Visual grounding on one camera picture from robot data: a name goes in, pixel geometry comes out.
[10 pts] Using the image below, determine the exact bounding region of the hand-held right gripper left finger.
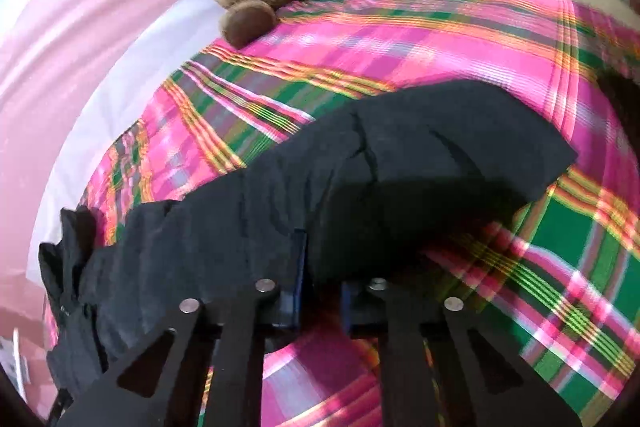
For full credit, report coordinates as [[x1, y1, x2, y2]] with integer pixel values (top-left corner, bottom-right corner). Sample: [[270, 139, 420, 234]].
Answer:
[[57, 231, 308, 427]]

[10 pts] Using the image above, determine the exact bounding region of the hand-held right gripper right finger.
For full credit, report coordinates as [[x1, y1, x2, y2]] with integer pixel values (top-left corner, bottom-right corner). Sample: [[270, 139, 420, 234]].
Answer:
[[341, 278, 583, 427]]

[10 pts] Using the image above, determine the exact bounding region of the black garment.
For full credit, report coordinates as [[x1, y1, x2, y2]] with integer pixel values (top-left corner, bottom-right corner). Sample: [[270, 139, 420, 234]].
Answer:
[[39, 79, 580, 395]]

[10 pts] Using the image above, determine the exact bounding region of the pink plaid blanket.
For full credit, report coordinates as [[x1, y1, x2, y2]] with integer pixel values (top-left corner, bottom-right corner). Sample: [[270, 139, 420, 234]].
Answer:
[[45, 0, 640, 427]]

